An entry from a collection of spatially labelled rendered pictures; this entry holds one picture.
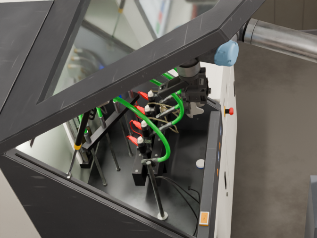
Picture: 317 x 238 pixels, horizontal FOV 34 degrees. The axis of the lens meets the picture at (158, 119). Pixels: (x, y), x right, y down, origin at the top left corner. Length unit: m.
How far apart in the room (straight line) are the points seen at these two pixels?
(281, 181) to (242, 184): 0.23
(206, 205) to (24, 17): 0.94
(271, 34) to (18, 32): 0.87
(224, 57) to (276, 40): 0.17
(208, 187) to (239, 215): 1.07
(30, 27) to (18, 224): 0.68
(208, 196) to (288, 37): 0.67
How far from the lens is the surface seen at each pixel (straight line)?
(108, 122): 2.03
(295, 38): 1.57
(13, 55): 1.81
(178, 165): 2.17
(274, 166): 3.20
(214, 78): 2.29
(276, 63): 3.84
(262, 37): 1.58
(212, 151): 2.05
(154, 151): 2.04
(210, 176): 1.97
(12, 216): 1.84
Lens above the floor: 2.52
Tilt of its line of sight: 46 degrees down
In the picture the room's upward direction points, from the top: 12 degrees counter-clockwise
